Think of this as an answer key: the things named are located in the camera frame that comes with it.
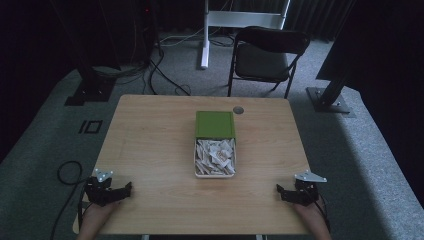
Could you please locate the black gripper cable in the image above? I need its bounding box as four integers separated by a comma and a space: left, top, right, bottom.
49, 160, 88, 240
313, 195, 332, 234

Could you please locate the white floor cable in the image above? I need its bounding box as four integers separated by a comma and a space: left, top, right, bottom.
159, 27, 205, 47

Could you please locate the person's left hand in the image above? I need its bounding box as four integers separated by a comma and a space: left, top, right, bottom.
80, 199, 120, 225

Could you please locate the black floor cable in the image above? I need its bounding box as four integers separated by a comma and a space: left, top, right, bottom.
142, 46, 192, 98

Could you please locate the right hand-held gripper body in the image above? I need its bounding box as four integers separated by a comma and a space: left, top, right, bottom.
292, 170, 328, 206

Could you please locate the bundle of dark cables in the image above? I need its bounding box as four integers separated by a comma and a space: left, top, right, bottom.
91, 61, 150, 85

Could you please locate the pile of white paper packets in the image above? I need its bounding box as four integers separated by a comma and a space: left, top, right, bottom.
195, 138, 236, 176

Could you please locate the black folding chair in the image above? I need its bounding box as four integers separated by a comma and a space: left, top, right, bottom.
227, 26, 311, 100

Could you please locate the black stand with base plate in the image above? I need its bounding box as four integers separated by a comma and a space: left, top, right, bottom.
63, 0, 122, 107

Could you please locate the black stand with grey base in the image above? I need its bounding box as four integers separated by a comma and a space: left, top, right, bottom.
305, 0, 374, 119

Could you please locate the white metal stand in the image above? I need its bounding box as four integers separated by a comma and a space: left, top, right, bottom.
199, 0, 292, 70

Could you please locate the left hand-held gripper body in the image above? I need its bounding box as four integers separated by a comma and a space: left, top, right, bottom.
84, 168, 117, 207

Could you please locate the green lidded box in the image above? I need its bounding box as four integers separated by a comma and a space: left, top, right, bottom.
193, 137, 238, 179

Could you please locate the person's right hand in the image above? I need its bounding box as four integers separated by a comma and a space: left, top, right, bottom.
292, 198, 327, 228

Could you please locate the green box lid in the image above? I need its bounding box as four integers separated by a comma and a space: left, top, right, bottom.
194, 110, 237, 141

